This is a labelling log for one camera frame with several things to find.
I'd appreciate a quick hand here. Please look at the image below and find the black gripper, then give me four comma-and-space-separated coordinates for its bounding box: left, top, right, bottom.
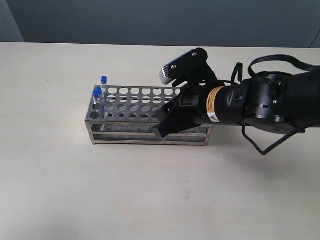
152, 63, 218, 139

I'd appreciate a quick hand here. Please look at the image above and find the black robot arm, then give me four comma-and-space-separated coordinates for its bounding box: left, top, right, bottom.
153, 62, 320, 138

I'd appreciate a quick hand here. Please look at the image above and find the stainless steel tube rack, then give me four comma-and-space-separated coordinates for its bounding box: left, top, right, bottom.
85, 85, 213, 146

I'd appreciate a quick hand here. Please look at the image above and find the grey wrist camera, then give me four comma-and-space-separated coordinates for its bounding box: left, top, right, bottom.
159, 48, 208, 85

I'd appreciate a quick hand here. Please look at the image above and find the black cable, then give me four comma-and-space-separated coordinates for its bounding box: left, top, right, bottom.
231, 54, 320, 156

